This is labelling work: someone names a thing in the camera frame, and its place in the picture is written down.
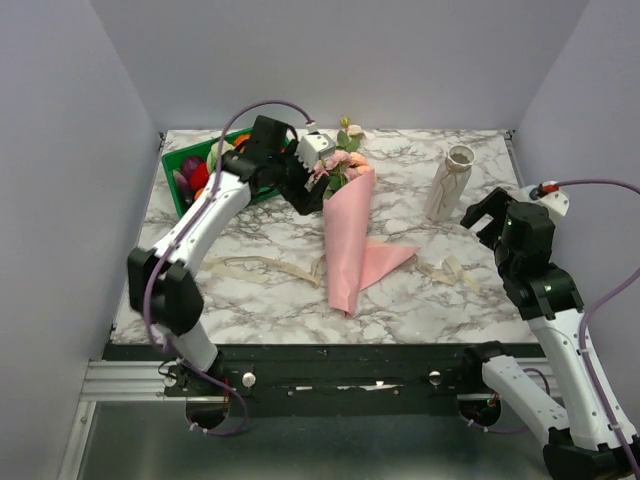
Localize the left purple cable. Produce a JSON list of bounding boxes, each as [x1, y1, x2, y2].
[[143, 100, 319, 436]]

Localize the purple cable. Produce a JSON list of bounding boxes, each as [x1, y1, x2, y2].
[[544, 179, 640, 471], [143, 100, 319, 436]]

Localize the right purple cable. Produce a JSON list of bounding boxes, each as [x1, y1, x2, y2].
[[544, 179, 640, 471]]

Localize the orange pumpkin toy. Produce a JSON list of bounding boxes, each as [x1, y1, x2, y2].
[[233, 134, 250, 151]]

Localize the red tomato toy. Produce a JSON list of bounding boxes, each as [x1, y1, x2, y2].
[[189, 163, 210, 193]]

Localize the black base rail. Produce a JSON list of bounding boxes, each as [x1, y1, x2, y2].
[[103, 344, 502, 424]]

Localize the purple eggplant toy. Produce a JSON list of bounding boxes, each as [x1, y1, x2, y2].
[[172, 169, 193, 206]]

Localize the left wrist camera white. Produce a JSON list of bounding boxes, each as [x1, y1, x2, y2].
[[296, 132, 336, 171]]

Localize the green lettuce toy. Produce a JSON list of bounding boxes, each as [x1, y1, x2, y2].
[[206, 141, 235, 174]]

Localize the aluminium frame rail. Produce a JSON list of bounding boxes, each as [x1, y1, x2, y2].
[[57, 359, 191, 480]]

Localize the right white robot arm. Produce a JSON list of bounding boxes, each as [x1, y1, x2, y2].
[[459, 182, 639, 479]]

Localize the beige ribbon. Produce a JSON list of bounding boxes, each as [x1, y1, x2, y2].
[[202, 254, 481, 293]]

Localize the pink wrapping paper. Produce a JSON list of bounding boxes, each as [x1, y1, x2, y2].
[[323, 171, 419, 316]]

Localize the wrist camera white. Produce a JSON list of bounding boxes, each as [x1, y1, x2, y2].
[[296, 132, 336, 171], [514, 181, 570, 222]]

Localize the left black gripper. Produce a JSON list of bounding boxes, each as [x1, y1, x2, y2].
[[267, 140, 329, 216]]

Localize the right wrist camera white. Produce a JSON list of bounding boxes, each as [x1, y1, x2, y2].
[[514, 181, 570, 222]]

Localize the purple onion toy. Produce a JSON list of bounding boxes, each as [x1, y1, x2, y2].
[[180, 155, 204, 180]]

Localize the pink flower bouquet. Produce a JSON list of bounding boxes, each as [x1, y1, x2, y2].
[[306, 116, 373, 200]]

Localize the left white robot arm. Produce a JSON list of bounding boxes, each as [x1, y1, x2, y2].
[[127, 115, 336, 395]]

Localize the white ceramic vase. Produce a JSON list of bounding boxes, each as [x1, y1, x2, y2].
[[425, 145, 475, 223]]

